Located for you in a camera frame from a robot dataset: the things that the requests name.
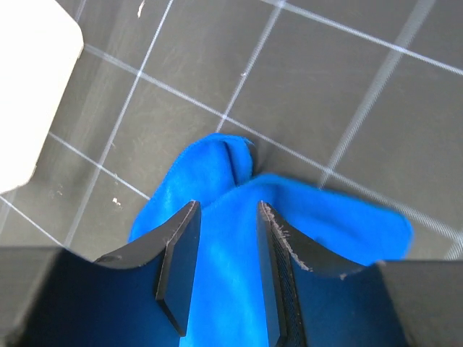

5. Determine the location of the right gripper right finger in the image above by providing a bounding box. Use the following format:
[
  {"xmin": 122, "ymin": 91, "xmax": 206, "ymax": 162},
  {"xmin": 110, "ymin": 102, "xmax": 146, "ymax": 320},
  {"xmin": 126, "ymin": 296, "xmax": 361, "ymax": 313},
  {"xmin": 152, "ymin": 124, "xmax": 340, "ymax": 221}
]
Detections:
[{"xmin": 257, "ymin": 202, "xmax": 380, "ymax": 346}]

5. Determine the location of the blue towel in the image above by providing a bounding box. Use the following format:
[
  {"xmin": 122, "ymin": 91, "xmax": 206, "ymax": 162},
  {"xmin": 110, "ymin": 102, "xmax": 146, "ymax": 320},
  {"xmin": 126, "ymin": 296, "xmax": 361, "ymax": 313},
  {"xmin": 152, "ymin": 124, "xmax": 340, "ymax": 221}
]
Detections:
[{"xmin": 129, "ymin": 134, "xmax": 413, "ymax": 346}]

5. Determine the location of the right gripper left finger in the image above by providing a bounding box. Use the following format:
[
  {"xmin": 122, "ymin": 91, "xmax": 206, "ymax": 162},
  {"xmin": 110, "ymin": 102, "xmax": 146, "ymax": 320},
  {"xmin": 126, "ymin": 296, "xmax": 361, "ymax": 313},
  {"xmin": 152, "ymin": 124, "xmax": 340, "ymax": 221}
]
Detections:
[{"xmin": 95, "ymin": 201, "xmax": 201, "ymax": 336}]

